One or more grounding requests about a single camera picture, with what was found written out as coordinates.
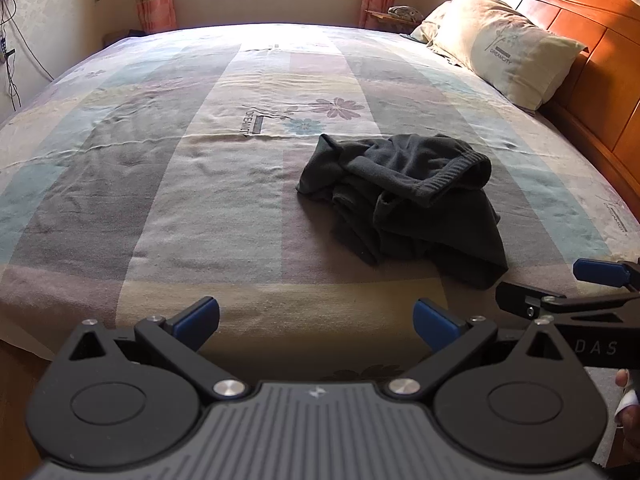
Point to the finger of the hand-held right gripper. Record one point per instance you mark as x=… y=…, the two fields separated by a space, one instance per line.
x=600 y=272
x=520 y=300

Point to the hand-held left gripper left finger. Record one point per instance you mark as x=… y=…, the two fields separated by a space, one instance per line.
x=197 y=322

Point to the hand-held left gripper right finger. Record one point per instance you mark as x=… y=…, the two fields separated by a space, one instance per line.
x=435 y=327

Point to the dark grey pants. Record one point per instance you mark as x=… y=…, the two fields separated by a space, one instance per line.
x=415 y=210

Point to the person's right hand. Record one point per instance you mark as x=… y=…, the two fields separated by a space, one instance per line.
x=631 y=405

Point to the bed with patchwork sheet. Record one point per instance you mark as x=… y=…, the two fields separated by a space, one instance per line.
x=150 y=160

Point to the wooden headboard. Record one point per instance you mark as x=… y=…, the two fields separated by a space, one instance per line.
x=600 y=85

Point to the large beige printed pillow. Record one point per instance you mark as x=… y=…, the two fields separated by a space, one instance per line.
x=500 y=45

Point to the small beige pillow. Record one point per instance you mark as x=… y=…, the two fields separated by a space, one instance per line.
x=432 y=25

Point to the grey patterned cloth bundle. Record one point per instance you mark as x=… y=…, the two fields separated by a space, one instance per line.
x=405 y=11

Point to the wooden nightstand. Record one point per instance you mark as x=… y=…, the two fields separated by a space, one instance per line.
x=380 y=20

